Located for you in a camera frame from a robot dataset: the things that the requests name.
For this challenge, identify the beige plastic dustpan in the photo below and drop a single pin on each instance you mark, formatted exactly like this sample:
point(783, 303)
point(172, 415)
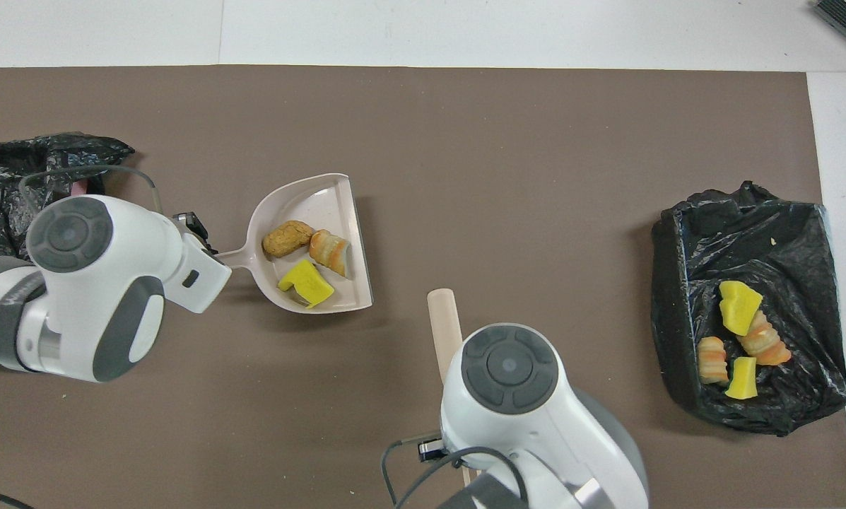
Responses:
point(316, 198)

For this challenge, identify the pale striped bread piece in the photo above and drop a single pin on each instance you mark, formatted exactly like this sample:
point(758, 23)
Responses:
point(714, 360)

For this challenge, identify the brown bread roll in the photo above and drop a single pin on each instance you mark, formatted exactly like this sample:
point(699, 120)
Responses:
point(288, 239)

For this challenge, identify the orange striped bread piece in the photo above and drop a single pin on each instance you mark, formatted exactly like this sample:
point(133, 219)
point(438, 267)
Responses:
point(329, 252)
point(767, 341)

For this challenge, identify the yellow sponge with green layer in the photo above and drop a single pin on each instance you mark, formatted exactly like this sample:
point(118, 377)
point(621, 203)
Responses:
point(742, 378)

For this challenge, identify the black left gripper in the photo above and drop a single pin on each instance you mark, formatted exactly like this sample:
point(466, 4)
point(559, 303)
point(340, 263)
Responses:
point(195, 230)

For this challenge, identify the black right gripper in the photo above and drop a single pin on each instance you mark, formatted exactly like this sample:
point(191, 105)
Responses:
point(431, 449)

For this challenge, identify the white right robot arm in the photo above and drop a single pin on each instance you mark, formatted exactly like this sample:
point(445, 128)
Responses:
point(536, 438)

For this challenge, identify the blue bin with black bag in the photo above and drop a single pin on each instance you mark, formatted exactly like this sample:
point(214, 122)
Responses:
point(790, 268)

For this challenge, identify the large yellow sponge piece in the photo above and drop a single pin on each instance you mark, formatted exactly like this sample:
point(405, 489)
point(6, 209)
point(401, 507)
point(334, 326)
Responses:
point(741, 307)

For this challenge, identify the brown table mat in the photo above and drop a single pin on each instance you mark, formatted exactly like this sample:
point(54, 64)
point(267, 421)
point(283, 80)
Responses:
point(465, 127)

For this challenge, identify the beige brush with black bristles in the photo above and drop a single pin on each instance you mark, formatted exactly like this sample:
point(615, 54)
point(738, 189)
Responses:
point(444, 318)

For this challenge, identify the notched yellow sponge piece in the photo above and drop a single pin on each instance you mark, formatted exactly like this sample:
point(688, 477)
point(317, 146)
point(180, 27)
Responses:
point(306, 284)

